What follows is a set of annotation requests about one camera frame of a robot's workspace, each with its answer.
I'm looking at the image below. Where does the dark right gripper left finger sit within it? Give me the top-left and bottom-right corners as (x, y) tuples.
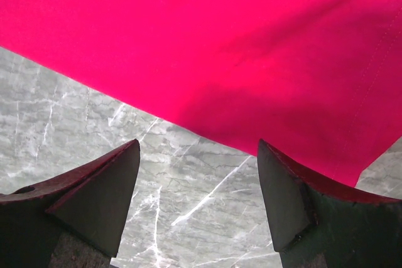
(1, 140), (140, 267)

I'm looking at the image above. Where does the bright red t-shirt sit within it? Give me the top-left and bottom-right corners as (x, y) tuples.
(1, 0), (401, 186)

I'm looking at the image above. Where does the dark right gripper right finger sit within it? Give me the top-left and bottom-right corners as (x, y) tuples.
(257, 141), (401, 267)

